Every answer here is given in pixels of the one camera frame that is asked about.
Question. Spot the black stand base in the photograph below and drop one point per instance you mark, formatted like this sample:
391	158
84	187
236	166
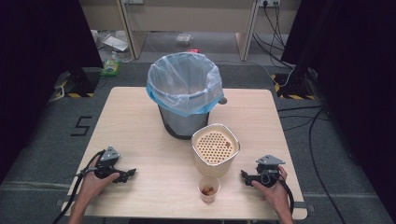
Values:
81	81
295	83

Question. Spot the grey metal trash bin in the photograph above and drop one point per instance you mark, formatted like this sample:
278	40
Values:
183	124

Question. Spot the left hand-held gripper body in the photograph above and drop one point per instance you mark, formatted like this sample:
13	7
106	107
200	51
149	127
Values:
107	165

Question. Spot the dark curtain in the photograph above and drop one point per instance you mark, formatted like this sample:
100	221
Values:
351	93
40	77

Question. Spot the beige container with perforated strainer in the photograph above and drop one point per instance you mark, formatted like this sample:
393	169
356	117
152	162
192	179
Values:
214	152

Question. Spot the small red object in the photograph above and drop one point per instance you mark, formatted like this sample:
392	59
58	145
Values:
193	50

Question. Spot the person's left hand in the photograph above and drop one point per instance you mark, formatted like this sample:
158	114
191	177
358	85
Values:
93	183

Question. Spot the person's right hand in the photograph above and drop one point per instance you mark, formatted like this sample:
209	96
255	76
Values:
274	196

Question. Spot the light wooden desk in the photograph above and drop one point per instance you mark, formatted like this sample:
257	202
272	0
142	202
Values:
186	21

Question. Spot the green snack packet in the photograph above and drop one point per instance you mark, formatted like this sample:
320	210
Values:
110	67

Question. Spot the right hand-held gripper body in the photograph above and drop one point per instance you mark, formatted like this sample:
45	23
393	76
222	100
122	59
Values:
267	172

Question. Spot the white paper sheet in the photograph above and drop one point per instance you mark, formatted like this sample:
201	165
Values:
115	43

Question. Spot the clear plastic packet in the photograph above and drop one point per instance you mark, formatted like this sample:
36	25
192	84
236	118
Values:
183	39

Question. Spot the clear plastic cup with residue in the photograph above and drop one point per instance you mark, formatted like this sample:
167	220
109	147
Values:
208	189

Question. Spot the white wall power strip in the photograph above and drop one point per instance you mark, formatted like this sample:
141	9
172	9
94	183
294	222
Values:
269	2

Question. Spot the translucent blue bin liner bag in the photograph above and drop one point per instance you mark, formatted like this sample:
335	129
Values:
183	81

